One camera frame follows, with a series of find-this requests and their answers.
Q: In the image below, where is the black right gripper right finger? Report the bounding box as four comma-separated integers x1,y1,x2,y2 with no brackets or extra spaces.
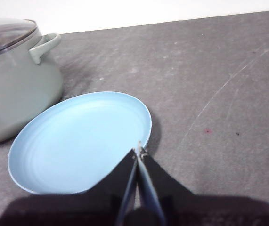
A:
138,150,269,226

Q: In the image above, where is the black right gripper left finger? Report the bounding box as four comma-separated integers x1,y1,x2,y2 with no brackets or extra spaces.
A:
0,147,139,226

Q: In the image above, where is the glass lid with green knob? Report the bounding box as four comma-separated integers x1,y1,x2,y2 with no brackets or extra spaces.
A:
0,18,38,58

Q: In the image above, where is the light blue round plate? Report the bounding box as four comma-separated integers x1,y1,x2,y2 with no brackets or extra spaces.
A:
7,91,153,195

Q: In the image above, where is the pale green electric steamer pot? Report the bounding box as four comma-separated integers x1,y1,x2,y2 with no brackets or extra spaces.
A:
0,20,63,148

